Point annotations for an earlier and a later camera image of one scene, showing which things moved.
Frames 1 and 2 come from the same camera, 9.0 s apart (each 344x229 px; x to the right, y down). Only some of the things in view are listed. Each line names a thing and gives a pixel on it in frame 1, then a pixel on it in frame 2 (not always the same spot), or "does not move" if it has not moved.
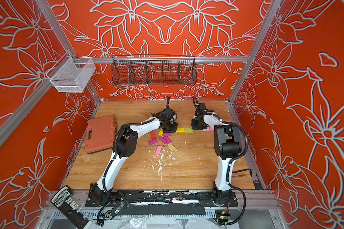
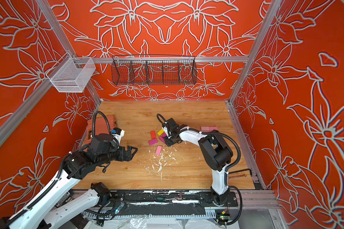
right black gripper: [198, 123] → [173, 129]
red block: [153, 135] does not move
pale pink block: [158, 150] does not move
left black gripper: [174, 130] → [123, 157]
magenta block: [162, 139] does not move
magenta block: [153, 141] does not move
